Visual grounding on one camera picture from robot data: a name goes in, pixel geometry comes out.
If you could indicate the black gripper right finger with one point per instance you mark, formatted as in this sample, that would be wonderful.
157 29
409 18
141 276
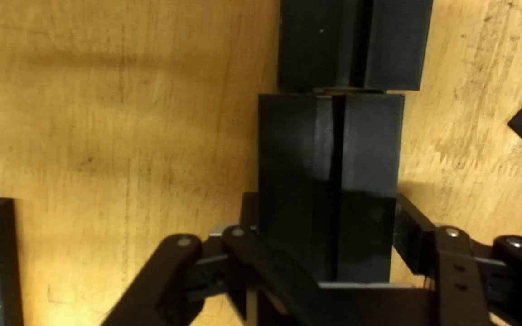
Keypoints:
471 283

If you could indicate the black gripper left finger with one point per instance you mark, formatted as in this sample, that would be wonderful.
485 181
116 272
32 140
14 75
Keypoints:
175 283

